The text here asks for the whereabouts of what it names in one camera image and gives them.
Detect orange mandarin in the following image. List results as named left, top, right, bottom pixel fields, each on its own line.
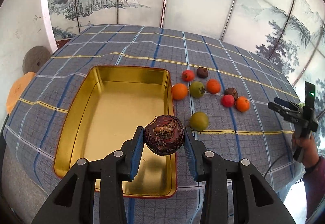
left=235, top=96, right=250, bottom=112
left=206, top=79, right=221, bottom=94

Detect large dark maroon fruit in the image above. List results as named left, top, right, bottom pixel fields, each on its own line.
left=144, top=115, right=184, bottom=156

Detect dark brown fruit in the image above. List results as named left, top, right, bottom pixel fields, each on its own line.
left=196, top=67, right=209, bottom=79
left=224, top=88, right=238, bottom=101

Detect red tomato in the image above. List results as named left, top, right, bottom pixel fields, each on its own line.
left=221, top=94, right=235, bottom=108
left=182, top=69, right=195, bottom=82

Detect green tomato with stem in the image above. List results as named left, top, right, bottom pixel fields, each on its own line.
left=190, top=81, right=206, bottom=98

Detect large orange fruit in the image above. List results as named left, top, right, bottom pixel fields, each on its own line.
left=171, top=83, right=188, bottom=100

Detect right forearm purple sleeve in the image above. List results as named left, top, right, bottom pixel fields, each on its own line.
left=303, top=156, right=324, bottom=219

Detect person right hand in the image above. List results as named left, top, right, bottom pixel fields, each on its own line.
left=291, top=132, right=320, bottom=169

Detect gold tin box red sides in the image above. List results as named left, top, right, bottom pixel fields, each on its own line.
left=54, top=66, right=177, bottom=199

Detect blue grey plaid tablecloth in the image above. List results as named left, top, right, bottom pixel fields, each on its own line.
left=3, top=23, right=318, bottom=224

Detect painted landscape folding screen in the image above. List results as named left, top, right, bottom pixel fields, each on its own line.
left=48, top=0, right=324, bottom=116

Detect orange round cushion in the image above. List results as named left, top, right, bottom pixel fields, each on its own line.
left=6, top=72, right=36, bottom=115

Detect grey round cushion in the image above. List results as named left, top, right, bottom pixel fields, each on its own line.
left=22, top=46, right=51, bottom=74

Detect black cable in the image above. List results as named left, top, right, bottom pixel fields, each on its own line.
left=262, top=151, right=295, bottom=179

